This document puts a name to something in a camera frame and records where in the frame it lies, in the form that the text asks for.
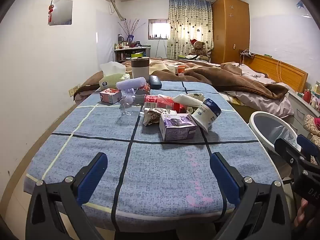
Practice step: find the green tissue pack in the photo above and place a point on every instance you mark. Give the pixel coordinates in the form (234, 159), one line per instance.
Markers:
(110, 80)

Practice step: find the dark blue glasses case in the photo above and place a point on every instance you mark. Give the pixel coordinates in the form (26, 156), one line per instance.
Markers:
(155, 82)

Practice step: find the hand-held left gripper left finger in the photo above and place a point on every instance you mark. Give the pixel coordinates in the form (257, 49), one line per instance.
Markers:
(92, 177)

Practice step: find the beige brown cylindrical container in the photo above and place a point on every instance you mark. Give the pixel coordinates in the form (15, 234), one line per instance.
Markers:
(140, 70)

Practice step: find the air conditioner pipe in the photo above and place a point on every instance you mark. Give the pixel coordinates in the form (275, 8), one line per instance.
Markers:
(116, 8)

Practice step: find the brown teddy bear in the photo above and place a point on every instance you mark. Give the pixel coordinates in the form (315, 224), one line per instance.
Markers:
(198, 47)

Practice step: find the wooden wardrobe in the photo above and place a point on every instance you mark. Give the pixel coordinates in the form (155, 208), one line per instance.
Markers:
(230, 30)

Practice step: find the white blue drink pouch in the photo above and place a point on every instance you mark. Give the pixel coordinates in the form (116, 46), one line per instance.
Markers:
(207, 112)

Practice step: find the red hanging ornament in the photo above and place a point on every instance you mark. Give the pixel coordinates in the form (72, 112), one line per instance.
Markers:
(51, 10)

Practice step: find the small red white carton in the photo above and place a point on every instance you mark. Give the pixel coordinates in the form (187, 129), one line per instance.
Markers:
(110, 96)

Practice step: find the person's right hand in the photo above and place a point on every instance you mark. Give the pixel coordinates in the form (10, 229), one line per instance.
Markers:
(303, 212)

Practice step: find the white round trash bin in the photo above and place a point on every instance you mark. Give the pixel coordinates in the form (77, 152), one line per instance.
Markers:
(257, 127)

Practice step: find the blue checked tablecloth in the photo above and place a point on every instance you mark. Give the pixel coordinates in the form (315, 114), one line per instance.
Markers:
(150, 175)

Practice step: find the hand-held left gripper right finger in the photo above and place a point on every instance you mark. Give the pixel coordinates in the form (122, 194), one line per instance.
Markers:
(225, 180)

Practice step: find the wooden bed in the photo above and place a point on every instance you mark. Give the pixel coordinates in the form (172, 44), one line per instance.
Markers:
(262, 100)

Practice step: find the bed with tan base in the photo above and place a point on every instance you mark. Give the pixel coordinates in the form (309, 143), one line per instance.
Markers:
(241, 112)

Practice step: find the cluttered back desk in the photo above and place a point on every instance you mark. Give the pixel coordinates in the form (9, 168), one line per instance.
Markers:
(130, 52)

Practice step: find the grey dresser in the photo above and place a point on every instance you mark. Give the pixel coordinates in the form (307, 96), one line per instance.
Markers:
(297, 112)

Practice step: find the wooden headboard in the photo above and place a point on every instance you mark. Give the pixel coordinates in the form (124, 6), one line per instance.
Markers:
(282, 72)

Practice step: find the floral padded jacket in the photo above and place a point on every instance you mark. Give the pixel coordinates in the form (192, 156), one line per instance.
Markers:
(310, 125)

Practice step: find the white power strip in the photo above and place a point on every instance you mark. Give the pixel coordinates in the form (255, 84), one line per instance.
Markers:
(246, 53)

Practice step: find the red jar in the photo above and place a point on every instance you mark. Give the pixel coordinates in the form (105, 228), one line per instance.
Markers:
(307, 95)

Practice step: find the heart patterned curtain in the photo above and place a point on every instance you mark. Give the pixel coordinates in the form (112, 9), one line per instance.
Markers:
(185, 25)

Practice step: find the small window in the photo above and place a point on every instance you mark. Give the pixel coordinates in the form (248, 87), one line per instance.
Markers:
(158, 28)

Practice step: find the dried branch bouquet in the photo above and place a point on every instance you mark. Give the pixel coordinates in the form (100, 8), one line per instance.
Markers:
(131, 30)

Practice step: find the square wall mirror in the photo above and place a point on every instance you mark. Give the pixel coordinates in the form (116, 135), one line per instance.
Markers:
(62, 12)

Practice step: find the clear crushed plastic bottle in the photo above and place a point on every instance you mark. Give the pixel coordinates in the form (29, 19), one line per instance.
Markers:
(127, 101)

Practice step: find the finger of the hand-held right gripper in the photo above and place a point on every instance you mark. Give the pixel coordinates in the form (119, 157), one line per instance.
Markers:
(308, 146)
(283, 147)

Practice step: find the orange white box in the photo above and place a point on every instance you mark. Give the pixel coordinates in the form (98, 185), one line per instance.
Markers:
(176, 69)

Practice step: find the clear bin liner bag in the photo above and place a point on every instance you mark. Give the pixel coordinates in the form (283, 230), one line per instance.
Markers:
(280, 132)

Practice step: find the purple drink carton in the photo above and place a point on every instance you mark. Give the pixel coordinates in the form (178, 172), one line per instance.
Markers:
(175, 127)

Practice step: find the patterned drink carton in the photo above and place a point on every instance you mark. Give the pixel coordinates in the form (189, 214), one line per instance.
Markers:
(152, 115)

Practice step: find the brown fleece blanket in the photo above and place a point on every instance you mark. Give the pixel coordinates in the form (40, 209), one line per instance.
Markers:
(225, 80)

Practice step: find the red drink can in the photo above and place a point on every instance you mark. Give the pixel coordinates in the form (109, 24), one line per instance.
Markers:
(145, 89)

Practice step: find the wall socket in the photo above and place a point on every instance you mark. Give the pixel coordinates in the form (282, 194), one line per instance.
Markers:
(73, 91)

